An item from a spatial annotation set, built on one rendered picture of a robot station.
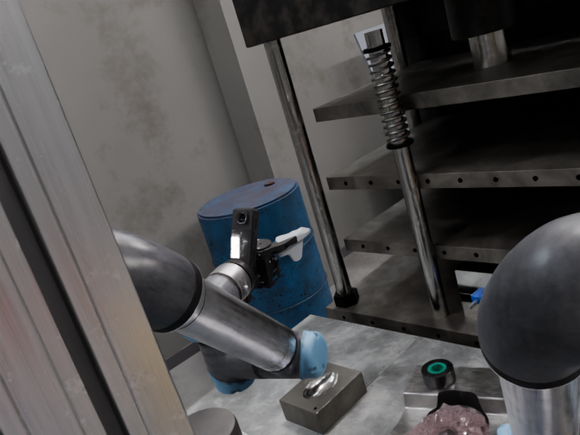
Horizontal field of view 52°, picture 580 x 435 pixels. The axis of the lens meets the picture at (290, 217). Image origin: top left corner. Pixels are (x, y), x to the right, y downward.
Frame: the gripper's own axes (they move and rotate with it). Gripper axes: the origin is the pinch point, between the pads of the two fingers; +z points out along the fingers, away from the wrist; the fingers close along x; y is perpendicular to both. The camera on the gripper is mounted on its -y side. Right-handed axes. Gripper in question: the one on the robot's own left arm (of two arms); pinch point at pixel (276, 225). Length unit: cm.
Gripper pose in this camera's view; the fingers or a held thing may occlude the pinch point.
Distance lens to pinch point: 125.0
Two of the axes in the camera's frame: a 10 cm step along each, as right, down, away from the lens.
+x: 9.1, 0.0, -4.2
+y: 1.6, 9.2, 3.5
